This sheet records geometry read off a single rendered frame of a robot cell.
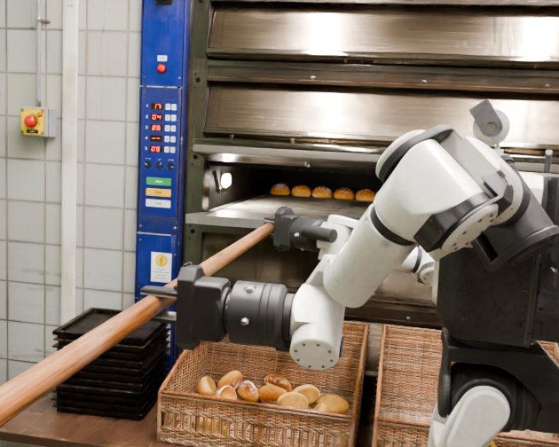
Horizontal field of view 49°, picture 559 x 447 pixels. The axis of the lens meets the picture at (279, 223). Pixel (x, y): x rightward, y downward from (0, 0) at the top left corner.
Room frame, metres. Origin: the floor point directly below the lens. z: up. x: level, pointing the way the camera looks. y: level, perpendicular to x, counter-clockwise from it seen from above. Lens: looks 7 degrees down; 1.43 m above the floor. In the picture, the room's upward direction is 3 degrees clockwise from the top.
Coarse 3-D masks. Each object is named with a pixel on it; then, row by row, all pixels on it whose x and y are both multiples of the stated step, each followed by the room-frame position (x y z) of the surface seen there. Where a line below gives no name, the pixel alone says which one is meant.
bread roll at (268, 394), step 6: (264, 390) 1.91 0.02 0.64; (270, 390) 1.90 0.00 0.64; (276, 390) 1.90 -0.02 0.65; (282, 390) 1.90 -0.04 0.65; (264, 396) 1.90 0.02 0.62; (270, 396) 1.89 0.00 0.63; (276, 396) 1.88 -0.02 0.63; (264, 402) 1.90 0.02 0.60; (270, 402) 1.89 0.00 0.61; (276, 402) 1.88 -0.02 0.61
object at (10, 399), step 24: (240, 240) 1.38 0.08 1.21; (216, 264) 1.14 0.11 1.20; (144, 312) 0.80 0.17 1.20; (96, 336) 0.68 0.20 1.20; (120, 336) 0.73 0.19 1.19; (48, 360) 0.59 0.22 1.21; (72, 360) 0.62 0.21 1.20; (24, 384) 0.54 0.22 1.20; (48, 384) 0.57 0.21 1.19; (0, 408) 0.50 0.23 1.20; (24, 408) 0.53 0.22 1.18
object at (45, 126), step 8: (24, 112) 2.17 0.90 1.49; (32, 112) 2.17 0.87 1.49; (48, 112) 2.17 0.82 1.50; (40, 120) 2.16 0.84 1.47; (48, 120) 2.17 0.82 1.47; (24, 128) 2.17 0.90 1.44; (32, 128) 2.17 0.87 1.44; (40, 128) 2.16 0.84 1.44; (48, 128) 2.17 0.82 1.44; (32, 136) 2.17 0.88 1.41; (40, 136) 2.17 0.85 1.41; (48, 136) 2.18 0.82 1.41
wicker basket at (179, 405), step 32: (192, 352) 1.91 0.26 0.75; (224, 352) 2.05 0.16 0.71; (256, 352) 2.03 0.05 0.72; (288, 352) 2.01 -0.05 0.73; (352, 352) 1.98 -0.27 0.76; (192, 384) 1.91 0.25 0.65; (256, 384) 2.00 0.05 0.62; (320, 384) 1.97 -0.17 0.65; (352, 384) 1.95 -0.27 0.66; (160, 416) 1.65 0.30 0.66; (192, 416) 1.63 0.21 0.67; (224, 416) 1.61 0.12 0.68; (256, 416) 1.60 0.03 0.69; (288, 416) 1.58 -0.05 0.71; (320, 416) 1.56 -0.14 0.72; (352, 416) 1.55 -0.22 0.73
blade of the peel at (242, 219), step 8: (192, 216) 1.84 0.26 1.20; (200, 216) 1.84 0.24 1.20; (208, 216) 1.83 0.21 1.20; (216, 216) 1.83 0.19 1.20; (224, 216) 1.83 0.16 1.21; (232, 216) 2.03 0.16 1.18; (240, 216) 2.04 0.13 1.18; (248, 216) 2.05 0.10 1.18; (256, 216) 2.06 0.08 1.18; (264, 216) 2.07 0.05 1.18; (272, 216) 2.09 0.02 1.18; (208, 224) 1.84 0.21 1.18; (216, 224) 1.83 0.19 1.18; (224, 224) 1.83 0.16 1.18; (232, 224) 1.82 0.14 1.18; (240, 224) 1.82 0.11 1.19; (248, 224) 1.81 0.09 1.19; (256, 224) 1.81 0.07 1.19
